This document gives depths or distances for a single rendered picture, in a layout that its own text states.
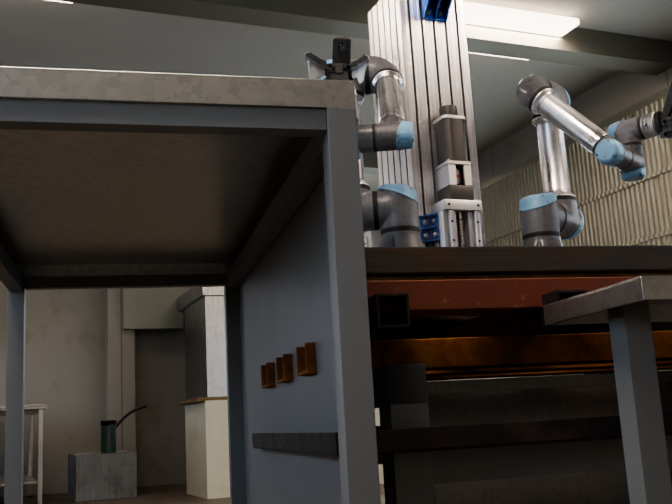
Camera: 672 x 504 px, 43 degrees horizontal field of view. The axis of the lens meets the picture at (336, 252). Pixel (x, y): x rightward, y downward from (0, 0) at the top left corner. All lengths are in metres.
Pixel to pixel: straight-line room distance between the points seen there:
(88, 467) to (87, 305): 2.43
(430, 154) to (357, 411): 1.79
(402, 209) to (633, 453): 1.41
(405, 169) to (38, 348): 7.91
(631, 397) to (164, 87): 0.74
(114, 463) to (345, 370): 7.64
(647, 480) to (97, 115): 0.85
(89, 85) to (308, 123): 0.29
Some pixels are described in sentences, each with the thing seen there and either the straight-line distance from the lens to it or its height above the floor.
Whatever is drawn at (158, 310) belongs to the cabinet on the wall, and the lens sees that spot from 10.19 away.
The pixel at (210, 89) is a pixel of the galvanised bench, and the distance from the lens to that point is 1.16.
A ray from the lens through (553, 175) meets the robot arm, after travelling 2.92.
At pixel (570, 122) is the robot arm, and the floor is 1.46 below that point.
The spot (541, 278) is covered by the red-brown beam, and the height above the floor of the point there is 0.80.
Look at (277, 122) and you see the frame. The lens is 1.16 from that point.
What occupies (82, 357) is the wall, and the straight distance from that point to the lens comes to 10.35.
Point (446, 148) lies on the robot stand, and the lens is 2.76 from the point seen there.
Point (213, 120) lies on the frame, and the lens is 1.15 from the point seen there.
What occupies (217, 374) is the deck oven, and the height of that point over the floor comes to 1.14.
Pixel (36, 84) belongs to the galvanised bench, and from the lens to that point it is 1.16.
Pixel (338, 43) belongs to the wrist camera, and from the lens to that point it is 2.23.
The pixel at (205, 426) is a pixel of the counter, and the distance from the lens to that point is 7.90.
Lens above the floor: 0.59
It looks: 11 degrees up
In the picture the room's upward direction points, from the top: 3 degrees counter-clockwise
